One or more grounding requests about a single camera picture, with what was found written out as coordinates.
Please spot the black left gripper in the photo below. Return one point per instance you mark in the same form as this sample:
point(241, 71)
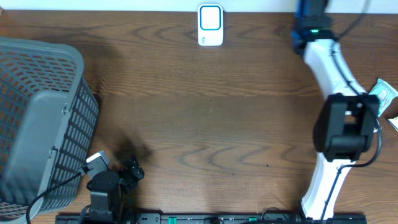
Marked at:
point(132, 180)

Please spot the teal wet wipes pack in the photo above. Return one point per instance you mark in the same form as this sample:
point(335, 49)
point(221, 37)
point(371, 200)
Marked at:
point(385, 94)

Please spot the yellow snack bag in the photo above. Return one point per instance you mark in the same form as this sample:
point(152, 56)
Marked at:
point(394, 123)

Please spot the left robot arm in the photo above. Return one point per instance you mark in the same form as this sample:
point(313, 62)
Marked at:
point(109, 191)

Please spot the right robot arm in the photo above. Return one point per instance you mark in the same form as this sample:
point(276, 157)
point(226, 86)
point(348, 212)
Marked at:
point(347, 133)

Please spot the white barcode scanner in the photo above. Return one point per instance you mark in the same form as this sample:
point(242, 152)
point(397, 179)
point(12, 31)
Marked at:
point(210, 24)

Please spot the grey plastic shopping basket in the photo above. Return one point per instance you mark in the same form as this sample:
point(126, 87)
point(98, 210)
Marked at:
point(48, 119)

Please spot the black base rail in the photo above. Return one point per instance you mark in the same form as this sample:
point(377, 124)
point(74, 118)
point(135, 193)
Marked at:
point(269, 217)

